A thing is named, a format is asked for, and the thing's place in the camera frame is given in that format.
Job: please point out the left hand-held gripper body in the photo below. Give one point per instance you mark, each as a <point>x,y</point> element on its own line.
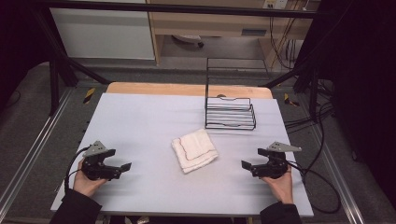
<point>96,170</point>

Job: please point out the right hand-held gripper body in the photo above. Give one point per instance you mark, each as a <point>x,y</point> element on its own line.
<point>274,170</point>

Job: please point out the white towel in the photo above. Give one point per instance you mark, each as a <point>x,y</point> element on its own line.
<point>194,150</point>

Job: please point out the person's right hand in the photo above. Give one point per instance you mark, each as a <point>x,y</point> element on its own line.
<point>280,187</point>

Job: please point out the person's left hand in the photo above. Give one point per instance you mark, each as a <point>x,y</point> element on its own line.
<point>85,185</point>

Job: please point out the light grey table mat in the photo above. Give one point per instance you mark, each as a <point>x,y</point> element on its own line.
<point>140,130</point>

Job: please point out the black and yellow tape strip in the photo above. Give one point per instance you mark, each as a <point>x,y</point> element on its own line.
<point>291,100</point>
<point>89,95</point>

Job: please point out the white cabinet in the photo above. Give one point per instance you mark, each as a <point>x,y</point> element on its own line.
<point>102,34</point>

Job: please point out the dark curtain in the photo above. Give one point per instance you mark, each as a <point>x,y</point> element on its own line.
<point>364,77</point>
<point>15,46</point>

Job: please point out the grey chair base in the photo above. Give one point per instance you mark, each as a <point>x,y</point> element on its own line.
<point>188,39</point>

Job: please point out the light wooden desk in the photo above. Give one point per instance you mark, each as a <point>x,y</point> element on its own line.
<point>211,23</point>

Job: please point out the aluminium floor rail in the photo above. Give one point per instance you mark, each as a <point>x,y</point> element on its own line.
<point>31,155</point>
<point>342,193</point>

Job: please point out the white wall socket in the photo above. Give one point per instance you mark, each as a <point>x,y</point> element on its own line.
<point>275,3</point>

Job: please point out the black horizontal frame bar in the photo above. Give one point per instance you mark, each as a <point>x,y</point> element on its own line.
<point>186,8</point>

